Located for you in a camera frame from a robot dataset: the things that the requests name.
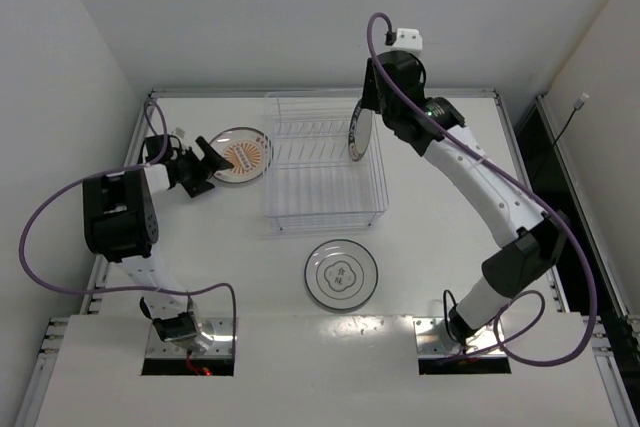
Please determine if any white wire dish rack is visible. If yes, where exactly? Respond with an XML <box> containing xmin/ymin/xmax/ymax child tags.
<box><xmin>263</xmin><ymin>89</ymin><xmax>389</xmax><ymax>234</ymax></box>

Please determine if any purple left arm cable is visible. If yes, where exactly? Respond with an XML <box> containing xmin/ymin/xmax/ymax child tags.
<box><xmin>18</xmin><ymin>99</ymin><xmax>238</xmax><ymax>343</ymax></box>

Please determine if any white plate with black characters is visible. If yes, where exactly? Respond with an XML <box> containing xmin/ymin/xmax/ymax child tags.
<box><xmin>304</xmin><ymin>239</ymin><xmax>379</xmax><ymax>313</ymax></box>

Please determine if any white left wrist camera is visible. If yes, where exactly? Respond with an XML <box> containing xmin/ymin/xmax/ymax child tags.
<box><xmin>169</xmin><ymin>132</ymin><xmax>184</xmax><ymax>149</ymax></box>

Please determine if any orange sunburst pattern plate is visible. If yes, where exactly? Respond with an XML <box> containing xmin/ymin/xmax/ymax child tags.
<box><xmin>209</xmin><ymin>127</ymin><xmax>273</xmax><ymax>185</ymax></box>

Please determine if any grey wall cable with plug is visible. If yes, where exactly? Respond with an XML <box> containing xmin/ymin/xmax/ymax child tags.
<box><xmin>549</xmin><ymin>91</ymin><xmax>591</xmax><ymax>148</ymax></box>

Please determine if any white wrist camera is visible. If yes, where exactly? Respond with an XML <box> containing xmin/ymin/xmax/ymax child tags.
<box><xmin>169</xmin><ymin>132</ymin><xmax>184</xmax><ymax>149</ymax></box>
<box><xmin>385</xmin><ymin>28</ymin><xmax>423</xmax><ymax>54</ymax></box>

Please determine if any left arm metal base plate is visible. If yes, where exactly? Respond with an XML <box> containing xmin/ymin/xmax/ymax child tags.
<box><xmin>145</xmin><ymin>318</ymin><xmax>235</xmax><ymax>360</ymax></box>

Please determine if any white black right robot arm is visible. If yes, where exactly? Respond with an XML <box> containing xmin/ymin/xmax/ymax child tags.
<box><xmin>169</xmin><ymin>51</ymin><xmax>566</xmax><ymax>344</ymax></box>

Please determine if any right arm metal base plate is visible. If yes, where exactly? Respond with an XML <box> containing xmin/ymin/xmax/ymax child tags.
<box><xmin>413</xmin><ymin>317</ymin><xmax>506</xmax><ymax>360</ymax></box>

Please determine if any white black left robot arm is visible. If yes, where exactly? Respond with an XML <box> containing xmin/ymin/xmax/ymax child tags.
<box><xmin>82</xmin><ymin>135</ymin><xmax>233</xmax><ymax>354</ymax></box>

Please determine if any green rimmed white plate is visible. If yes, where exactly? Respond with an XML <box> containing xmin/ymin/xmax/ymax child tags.
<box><xmin>347</xmin><ymin>100</ymin><xmax>374</xmax><ymax>162</ymax></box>

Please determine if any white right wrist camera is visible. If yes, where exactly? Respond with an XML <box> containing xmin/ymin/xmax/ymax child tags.
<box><xmin>385</xmin><ymin>28</ymin><xmax>423</xmax><ymax>54</ymax></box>

